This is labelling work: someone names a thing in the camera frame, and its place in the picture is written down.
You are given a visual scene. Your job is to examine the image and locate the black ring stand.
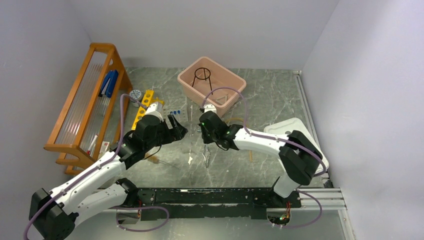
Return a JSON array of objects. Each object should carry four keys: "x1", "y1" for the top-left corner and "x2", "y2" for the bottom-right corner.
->
[{"x1": 191, "y1": 67, "x2": 213, "y2": 95}]

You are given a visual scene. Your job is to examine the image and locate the yellow rubber tubing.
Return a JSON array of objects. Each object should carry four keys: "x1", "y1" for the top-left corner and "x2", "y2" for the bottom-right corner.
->
[{"x1": 225, "y1": 117, "x2": 253, "y2": 163}]

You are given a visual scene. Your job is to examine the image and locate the metal crucible tongs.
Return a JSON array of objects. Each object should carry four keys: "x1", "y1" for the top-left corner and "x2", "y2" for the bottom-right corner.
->
[{"x1": 196, "y1": 124, "x2": 212, "y2": 168}]

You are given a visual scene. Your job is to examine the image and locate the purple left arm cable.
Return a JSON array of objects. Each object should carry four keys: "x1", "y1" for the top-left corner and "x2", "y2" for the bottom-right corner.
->
[{"x1": 23, "y1": 94, "x2": 170, "y2": 240}]

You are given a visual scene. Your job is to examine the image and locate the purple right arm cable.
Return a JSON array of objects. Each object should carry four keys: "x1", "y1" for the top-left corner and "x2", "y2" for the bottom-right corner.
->
[{"x1": 200, "y1": 87, "x2": 327, "y2": 230}]

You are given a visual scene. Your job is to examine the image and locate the pink plastic bin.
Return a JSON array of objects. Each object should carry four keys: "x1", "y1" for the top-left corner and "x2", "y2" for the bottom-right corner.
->
[{"x1": 177, "y1": 56, "x2": 247, "y2": 117}]

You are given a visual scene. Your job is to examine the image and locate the yellow test tube rack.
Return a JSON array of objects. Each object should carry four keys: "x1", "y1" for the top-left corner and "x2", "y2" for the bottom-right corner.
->
[{"x1": 131, "y1": 89, "x2": 165, "y2": 130}]

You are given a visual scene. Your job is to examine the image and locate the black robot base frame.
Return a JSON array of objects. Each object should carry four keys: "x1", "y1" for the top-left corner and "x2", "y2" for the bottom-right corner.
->
[{"x1": 121, "y1": 187, "x2": 302, "y2": 221}]

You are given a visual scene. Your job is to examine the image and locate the white clay triangle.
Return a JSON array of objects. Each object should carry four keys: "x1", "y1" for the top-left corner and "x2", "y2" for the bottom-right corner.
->
[{"x1": 213, "y1": 93, "x2": 231, "y2": 105}]

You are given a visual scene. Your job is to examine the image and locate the wrist white camera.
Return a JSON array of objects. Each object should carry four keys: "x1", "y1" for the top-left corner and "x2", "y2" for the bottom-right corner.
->
[
  {"x1": 202, "y1": 104, "x2": 217, "y2": 114},
  {"x1": 144, "y1": 101, "x2": 164, "y2": 122}
]

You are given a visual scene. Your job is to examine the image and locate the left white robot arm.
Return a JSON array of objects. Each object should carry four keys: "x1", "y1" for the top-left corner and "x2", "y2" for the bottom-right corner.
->
[{"x1": 29, "y1": 114, "x2": 188, "y2": 240}]

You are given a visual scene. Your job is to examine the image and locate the clear acrylic tube rack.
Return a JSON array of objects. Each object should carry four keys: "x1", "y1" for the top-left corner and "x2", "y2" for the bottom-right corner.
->
[{"x1": 163, "y1": 107, "x2": 189, "y2": 123}]

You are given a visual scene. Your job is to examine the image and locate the brown test tube brush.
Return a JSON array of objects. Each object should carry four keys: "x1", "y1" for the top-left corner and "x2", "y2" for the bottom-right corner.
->
[{"x1": 147, "y1": 156, "x2": 179, "y2": 169}]

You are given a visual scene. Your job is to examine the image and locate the wooden drying rack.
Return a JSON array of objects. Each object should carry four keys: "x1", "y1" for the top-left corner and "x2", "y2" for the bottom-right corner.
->
[{"x1": 44, "y1": 42, "x2": 133, "y2": 176}]

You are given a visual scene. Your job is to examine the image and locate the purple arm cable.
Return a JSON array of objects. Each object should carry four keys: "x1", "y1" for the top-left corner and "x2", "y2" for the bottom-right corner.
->
[
  {"x1": 200, "y1": 87, "x2": 327, "y2": 230},
  {"x1": 23, "y1": 94, "x2": 170, "y2": 240}
]

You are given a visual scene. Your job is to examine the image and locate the white plastic lid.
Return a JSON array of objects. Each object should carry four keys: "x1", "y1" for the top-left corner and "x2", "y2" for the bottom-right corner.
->
[{"x1": 264, "y1": 117, "x2": 330, "y2": 170}]

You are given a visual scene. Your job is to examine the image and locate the blue clamp on rack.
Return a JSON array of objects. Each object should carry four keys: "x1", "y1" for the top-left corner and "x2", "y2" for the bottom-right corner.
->
[{"x1": 98, "y1": 70, "x2": 119, "y2": 98}]

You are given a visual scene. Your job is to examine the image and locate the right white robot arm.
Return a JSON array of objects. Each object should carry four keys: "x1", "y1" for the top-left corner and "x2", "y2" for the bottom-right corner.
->
[{"x1": 198, "y1": 111, "x2": 327, "y2": 207}]

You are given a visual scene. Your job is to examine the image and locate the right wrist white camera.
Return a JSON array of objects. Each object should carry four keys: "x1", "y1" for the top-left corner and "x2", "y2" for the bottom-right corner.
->
[{"x1": 202, "y1": 104, "x2": 217, "y2": 114}]

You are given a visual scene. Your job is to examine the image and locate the red tipped glass thermometer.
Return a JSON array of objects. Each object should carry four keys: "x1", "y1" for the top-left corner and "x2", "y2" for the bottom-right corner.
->
[{"x1": 86, "y1": 134, "x2": 98, "y2": 156}]

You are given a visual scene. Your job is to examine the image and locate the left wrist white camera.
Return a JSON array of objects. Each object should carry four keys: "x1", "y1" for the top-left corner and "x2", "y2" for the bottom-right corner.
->
[{"x1": 144, "y1": 101, "x2": 164, "y2": 122}]

